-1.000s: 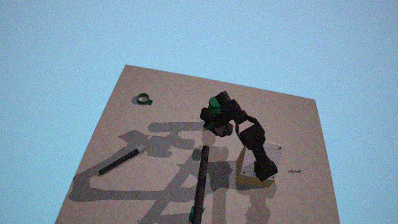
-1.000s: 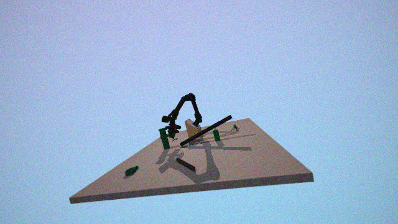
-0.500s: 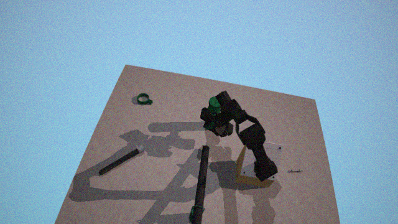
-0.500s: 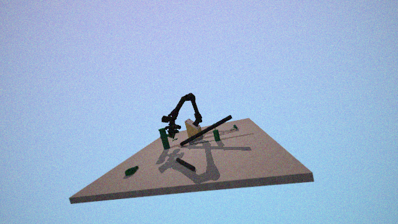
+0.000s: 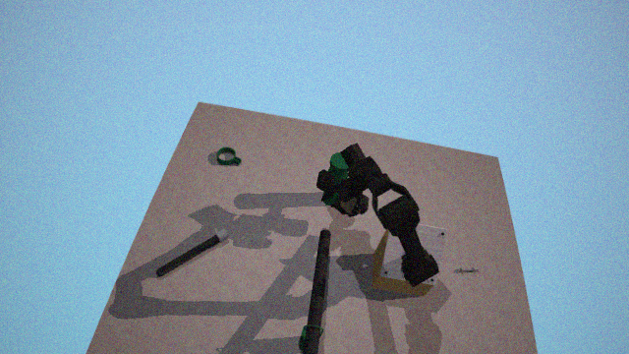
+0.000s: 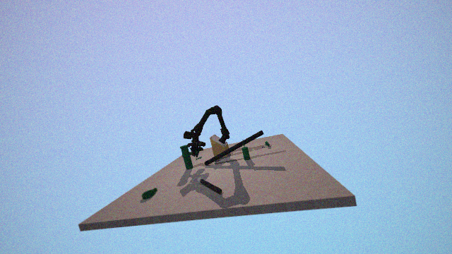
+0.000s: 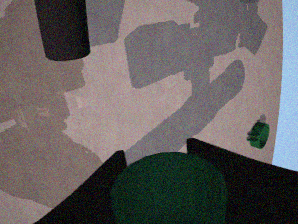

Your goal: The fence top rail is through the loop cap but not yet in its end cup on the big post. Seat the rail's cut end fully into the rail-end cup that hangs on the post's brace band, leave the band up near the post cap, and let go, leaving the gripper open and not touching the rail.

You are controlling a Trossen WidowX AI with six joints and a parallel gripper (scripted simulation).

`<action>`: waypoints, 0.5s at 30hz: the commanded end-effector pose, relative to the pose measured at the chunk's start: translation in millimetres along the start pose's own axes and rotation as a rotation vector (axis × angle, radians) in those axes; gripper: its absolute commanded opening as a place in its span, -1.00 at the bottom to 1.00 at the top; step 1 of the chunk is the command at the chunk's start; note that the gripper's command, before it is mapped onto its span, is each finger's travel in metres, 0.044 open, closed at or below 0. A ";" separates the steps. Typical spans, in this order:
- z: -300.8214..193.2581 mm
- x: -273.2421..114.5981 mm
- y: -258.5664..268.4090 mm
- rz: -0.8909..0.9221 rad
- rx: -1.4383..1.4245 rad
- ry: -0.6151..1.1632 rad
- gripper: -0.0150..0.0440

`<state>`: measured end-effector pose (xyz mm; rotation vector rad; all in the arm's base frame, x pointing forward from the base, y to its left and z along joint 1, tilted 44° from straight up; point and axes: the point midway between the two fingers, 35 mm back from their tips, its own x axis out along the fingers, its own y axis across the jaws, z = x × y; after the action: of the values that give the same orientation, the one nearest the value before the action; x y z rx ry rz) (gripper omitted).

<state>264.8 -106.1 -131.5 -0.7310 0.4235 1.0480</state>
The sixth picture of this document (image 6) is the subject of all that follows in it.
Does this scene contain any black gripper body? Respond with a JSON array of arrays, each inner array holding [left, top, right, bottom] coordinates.
[[187, 138, 203, 151]]

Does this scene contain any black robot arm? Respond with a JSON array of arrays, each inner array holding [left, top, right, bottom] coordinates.
[[184, 105, 230, 147]]

